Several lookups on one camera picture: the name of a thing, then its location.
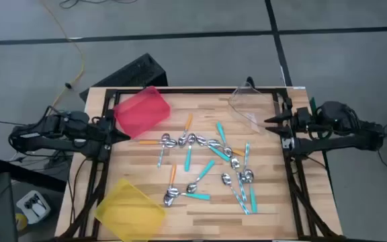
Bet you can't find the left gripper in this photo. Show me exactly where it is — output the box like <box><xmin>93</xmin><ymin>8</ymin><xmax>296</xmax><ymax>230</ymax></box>
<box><xmin>89</xmin><ymin>111</ymin><xmax>132</xmax><ymax>151</ymax></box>

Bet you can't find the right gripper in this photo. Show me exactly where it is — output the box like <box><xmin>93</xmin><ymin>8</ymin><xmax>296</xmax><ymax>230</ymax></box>
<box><xmin>263</xmin><ymin>106</ymin><xmax>315</xmax><ymax>137</ymax></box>

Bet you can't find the orange handled spoon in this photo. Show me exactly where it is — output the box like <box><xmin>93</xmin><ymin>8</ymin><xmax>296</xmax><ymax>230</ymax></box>
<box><xmin>208</xmin><ymin>138</ymin><xmax>247</xmax><ymax>157</ymax></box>
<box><xmin>178</xmin><ymin>112</ymin><xmax>194</xmax><ymax>148</ymax></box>
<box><xmin>138</xmin><ymin>139</ymin><xmax>179</xmax><ymax>149</ymax></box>
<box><xmin>163</xmin><ymin>163</ymin><xmax>177</xmax><ymax>207</ymax></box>

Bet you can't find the teal handled spoon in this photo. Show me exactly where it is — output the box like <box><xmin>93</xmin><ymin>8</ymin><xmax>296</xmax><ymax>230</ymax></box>
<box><xmin>196</xmin><ymin>134</ymin><xmax>231</xmax><ymax>163</ymax></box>
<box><xmin>244</xmin><ymin>169</ymin><xmax>259</xmax><ymax>214</ymax></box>
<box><xmin>167</xmin><ymin>188</ymin><xmax>212</xmax><ymax>202</ymax></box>
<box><xmin>185</xmin><ymin>159</ymin><xmax>216</xmax><ymax>194</ymax></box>
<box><xmin>183</xmin><ymin>132</ymin><xmax>197</xmax><ymax>173</ymax></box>
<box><xmin>216</xmin><ymin>121</ymin><xmax>233</xmax><ymax>158</ymax></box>

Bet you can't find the red translucent plastic bin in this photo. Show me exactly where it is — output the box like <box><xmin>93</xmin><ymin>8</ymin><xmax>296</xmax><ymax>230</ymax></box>
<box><xmin>113</xmin><ymin>85</ymin><xmax>172</xmax><ymax>140</ymax></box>

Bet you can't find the clear plastic bin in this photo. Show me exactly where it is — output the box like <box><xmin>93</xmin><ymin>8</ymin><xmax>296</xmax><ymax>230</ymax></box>
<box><xmin>227</xmin><ymin>81</ymin><xmax>287</xmax><ymax>135</ymax></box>

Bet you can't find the yellow translucent plastic bin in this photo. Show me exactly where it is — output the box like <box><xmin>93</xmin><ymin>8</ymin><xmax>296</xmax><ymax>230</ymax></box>
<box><xmin>94</xmin><ymin>177</ymin><xmax>167</xmax><ymax>242</ymax></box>

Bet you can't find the black floor beam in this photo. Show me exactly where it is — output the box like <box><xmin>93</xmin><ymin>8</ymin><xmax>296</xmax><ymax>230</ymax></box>
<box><xmin>0</xmin><ymin>157</ymin><xmax>67</xmax><ymax>193</ymax></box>

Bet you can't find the white tray with black parts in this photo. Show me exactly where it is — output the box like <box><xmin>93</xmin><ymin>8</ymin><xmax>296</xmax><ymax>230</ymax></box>
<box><xmin>15</xmin><ymin>190</ymin><xmax>52</xmax><ymax>225</ymax></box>

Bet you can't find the yellow tape roll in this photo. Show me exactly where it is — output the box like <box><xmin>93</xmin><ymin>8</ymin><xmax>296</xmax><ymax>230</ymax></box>
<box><xmin>14</xmin><ymin>212</ymin><xmax>29</xmax><ymax>232</ymax></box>

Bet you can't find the yellow floor cable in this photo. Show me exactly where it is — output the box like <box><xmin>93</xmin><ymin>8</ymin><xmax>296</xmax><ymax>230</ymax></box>
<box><xmin>40</xmin><ymin>0</ymin><xmax>86</xmax><ymax>110</ymax></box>

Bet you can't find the thin black floor cable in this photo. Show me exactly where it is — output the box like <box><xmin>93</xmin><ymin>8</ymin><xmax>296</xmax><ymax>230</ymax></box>
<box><xmin>58</xmin><ymin>0</ymin><xmax>139</xmax><ymax>9</ymax></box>

